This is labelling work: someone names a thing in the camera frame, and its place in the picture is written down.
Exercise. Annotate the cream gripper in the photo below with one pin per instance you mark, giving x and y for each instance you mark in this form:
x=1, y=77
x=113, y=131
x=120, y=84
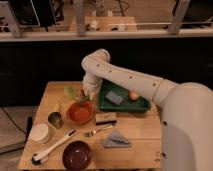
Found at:
x=90, y=93

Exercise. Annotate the green pepper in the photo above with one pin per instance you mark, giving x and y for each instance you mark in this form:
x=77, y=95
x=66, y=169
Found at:
x=82, y=99

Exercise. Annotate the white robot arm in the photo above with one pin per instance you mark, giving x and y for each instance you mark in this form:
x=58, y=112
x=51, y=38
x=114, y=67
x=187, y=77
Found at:
x=187, y=110

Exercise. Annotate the orange red bowl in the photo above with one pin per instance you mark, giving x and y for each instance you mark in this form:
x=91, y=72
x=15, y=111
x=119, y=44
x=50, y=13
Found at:
x=80, y=113

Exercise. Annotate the dark maroon bowl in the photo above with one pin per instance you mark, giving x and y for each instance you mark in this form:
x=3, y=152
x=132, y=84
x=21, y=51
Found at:
x=77, y=156

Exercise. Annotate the small green cup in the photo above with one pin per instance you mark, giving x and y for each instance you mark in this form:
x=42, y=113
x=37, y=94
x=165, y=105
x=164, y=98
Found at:
x=70, y=92

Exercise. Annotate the blue sponge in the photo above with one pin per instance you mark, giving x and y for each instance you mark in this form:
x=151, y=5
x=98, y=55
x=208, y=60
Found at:
x=114, y=98

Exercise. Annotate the wooden block with black edge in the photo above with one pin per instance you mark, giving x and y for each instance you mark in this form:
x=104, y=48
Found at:
x=105, y=118

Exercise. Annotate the yellow-green small object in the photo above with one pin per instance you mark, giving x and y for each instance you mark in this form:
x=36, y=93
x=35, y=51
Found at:
x=57, y=107

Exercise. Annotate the silver fork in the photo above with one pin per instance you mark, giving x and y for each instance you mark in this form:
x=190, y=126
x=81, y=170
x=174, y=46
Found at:
x=94, y=132

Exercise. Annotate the peach fruit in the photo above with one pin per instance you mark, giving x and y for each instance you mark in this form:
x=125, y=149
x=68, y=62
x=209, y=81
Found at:
x=133, y=95

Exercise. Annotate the small metal cup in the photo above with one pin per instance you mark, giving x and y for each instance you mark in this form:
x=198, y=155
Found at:
x=55, y=119

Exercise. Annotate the wooden folding table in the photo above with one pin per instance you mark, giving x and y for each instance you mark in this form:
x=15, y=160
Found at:
x=142, y=130

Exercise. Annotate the green plastic tray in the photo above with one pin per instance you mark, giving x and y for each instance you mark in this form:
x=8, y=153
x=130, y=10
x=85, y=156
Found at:
x=127, y=105

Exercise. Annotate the grey folded cloth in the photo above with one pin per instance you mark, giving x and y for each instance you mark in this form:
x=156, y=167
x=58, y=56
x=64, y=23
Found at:
x=116, y=140

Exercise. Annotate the white round container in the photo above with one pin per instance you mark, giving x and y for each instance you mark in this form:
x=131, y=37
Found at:
x=40, y=133

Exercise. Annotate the white dish brush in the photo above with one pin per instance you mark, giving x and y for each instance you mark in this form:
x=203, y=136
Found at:
x=42, y=156

